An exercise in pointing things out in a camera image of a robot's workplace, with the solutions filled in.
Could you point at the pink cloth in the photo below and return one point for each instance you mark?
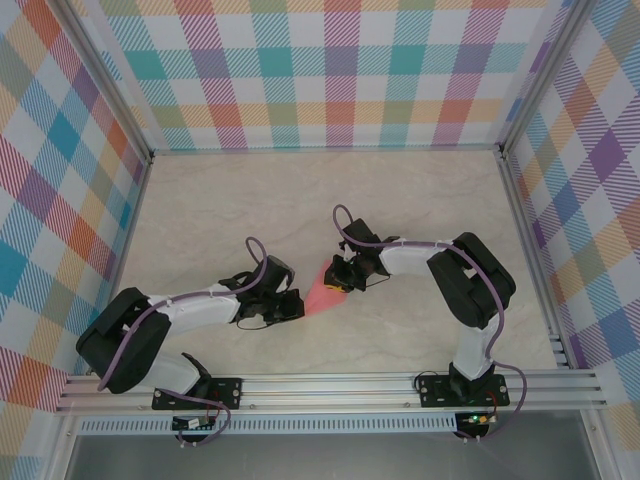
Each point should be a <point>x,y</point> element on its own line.
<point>320,300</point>

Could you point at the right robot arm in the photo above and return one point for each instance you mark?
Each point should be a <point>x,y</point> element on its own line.
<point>470,285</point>

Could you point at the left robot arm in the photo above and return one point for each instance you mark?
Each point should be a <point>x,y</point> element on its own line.
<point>120,340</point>

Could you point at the grey metal panel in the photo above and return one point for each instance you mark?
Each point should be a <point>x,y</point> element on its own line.
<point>325,460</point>

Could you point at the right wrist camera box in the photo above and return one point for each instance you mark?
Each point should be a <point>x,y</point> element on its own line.
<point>350,252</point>

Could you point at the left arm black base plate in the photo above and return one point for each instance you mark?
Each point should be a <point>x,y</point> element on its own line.
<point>234,387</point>

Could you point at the aluminium mounting rail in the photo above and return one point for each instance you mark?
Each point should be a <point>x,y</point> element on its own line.
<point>325,390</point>

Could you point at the aluminium back floor rail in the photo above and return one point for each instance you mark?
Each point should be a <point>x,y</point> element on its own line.
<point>325,149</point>

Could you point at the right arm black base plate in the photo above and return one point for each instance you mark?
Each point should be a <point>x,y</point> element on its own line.
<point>435,392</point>

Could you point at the aluminium side floor rail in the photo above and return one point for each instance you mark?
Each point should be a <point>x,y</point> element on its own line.
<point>524,225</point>
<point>131,225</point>

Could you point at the aluminium corner post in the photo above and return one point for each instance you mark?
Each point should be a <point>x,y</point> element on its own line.
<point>539,75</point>
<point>111,80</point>

